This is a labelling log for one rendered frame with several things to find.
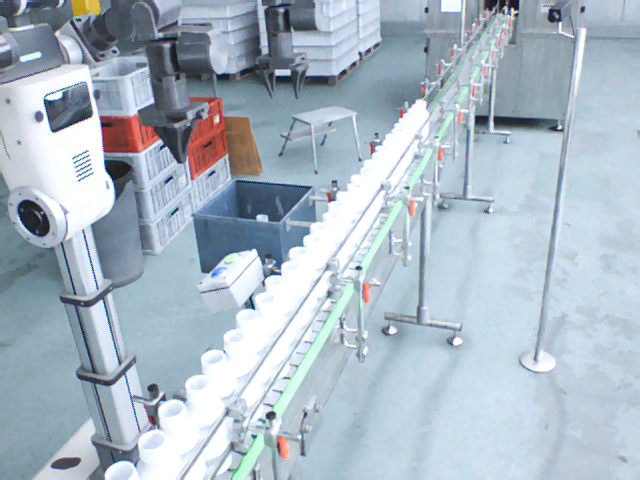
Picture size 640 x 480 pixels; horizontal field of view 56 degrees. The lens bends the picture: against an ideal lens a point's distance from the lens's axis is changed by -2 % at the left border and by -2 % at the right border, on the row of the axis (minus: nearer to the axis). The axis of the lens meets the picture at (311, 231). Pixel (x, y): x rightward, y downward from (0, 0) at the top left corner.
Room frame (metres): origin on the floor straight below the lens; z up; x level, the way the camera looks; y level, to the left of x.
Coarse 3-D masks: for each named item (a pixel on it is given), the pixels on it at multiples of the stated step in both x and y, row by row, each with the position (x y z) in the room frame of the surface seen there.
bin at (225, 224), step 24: (240, 192) 2.06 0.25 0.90; (264, 192) 2.03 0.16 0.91; (288, 192) 1.99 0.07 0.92; (312, 192) 1.93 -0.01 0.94; (192, 216) 1.78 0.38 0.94; (216, 216) 1.75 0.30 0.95; (240, 216) 2.07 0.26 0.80; (288, 216) 1.73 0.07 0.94; (312, 216) 1.92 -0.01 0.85; (216, 240) 1.76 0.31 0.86; (240, 240) 1.73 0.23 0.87; (264, 240) 1.69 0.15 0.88; (288, 240) 1.72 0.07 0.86; (216, 264) 1.76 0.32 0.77; (264, 264) 1.70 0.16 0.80
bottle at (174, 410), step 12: (168, 408) 0.65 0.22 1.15; (180, 408) 0.65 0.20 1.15; (168, 420) 0.62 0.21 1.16; (180, 420) 0.63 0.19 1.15; (168, 432) 0.62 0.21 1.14; (180, 432) 0.63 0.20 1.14; (192, 432) 0.63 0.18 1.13; (180, 444) 0.62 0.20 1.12; (192, 444) 0.62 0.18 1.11; (180, 456) 0.61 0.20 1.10; (192, 468) 0.62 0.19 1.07; (204, 468) 0.64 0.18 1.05
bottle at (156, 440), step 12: (156, 432) 0.60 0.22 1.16; (144, 444) 0.59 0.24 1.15; (156, 444) 0.60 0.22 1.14; (168, 444) 0.59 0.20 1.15; (144, 456) 0.57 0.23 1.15; (156, 456) 0.57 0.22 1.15; (168, 456) 0.58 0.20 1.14; (144, 468) 0.57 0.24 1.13; (156, 468) 0.56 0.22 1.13; (168, 468) 0.57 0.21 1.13; (180, 468) 0.58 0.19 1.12
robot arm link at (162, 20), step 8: (120, 0) 0.97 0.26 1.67; (128, 0) 0.97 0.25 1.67; (136, 0) 0.96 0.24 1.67; (144, 0) 0.96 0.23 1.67; (152, 0) 0.95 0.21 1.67; (160, 0) 0.97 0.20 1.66; (168, 0) 0.98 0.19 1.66; (176, 0) 1.00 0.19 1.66; (120, 8) 0.97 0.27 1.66; (128, 8) 0.97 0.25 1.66; (152, 8) 0.96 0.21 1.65; (160, 8) 0.96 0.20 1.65; (168, 8) 0.98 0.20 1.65; (176, 8) 1.00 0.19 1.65; (128, 16) 0.97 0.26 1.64; (160, 16) 0.95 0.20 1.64; (168, 16) 0.98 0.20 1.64; (176, 16) 1.00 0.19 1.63; (160, 24) 0.96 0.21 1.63; (168, 24) 1.00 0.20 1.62
